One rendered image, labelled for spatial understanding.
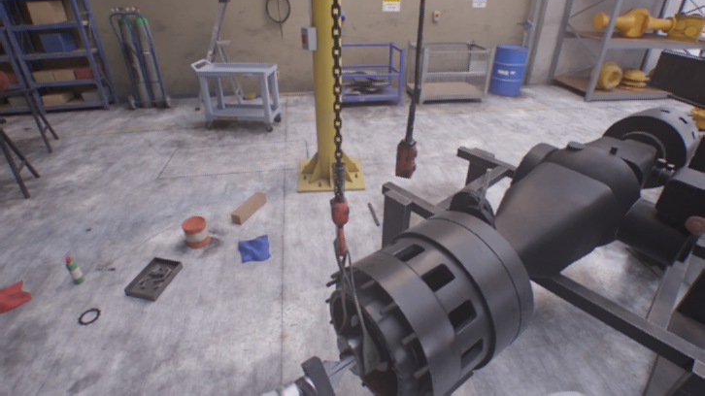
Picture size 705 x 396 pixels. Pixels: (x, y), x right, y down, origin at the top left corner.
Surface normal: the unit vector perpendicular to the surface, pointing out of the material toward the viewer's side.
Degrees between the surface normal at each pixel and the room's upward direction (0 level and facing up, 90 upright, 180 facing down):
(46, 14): 90
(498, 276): 39
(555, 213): 27
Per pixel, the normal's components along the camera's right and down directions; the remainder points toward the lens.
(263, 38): 0.15, 0.49
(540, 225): -0.37, -0.64
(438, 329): 0.40, -0.35
